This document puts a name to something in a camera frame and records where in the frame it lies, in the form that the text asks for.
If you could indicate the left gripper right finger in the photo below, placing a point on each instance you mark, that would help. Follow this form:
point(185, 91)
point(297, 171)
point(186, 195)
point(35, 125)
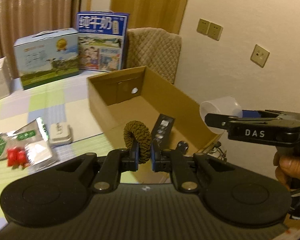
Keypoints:
point(174, 163)

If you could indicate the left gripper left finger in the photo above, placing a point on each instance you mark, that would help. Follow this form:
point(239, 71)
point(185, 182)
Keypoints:
point(114, 164)

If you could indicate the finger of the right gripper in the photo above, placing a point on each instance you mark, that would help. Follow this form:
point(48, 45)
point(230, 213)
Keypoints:
point(226, 122)
point(250, 114)

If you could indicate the clear plastic cup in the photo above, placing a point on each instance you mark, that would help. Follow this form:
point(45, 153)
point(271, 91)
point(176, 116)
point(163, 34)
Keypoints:
point(225, 106)

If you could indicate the red black small gadget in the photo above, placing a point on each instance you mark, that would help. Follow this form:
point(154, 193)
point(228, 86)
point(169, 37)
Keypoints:
point(182, 147)

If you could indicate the black Flyco shaver box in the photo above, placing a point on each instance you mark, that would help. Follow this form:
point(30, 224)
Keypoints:
point(161, 132)

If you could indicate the white plug adapter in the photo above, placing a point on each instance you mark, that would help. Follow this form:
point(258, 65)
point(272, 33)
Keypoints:
point(60, 134)

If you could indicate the silver green tea pouch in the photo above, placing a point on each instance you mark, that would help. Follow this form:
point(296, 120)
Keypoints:
point(31, 132)

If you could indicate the red pig figurine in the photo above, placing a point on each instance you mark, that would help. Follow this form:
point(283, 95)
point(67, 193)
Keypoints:
point(17, 157)

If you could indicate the person right hand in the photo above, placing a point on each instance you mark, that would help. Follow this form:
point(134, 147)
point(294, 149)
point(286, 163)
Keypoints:
point(288, 167)

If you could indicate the open brown cardboard box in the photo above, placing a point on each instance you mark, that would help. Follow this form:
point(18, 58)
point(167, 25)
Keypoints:
point(110, 88)

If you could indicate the plaid bed sheet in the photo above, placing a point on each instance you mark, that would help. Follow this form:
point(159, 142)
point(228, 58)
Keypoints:
point(68, 101)

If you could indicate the quilted beige chair cover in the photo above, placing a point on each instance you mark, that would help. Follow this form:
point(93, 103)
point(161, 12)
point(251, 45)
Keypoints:
point(156, 49)

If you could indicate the green pure milk carton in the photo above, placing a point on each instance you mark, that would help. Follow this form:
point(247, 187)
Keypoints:
point(47, 56)

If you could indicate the blue milk carton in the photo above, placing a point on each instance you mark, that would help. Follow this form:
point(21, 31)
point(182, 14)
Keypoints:
point(101, 39)

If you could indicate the wooden door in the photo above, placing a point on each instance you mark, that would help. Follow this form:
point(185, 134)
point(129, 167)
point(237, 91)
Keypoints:
point(164, 14)

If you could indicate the brown curtain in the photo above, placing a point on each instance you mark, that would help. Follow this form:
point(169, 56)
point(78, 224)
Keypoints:
point(20, 18)

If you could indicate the beige wall socket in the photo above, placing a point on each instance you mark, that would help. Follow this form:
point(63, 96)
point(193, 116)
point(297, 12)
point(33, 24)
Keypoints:
point(259, 56)

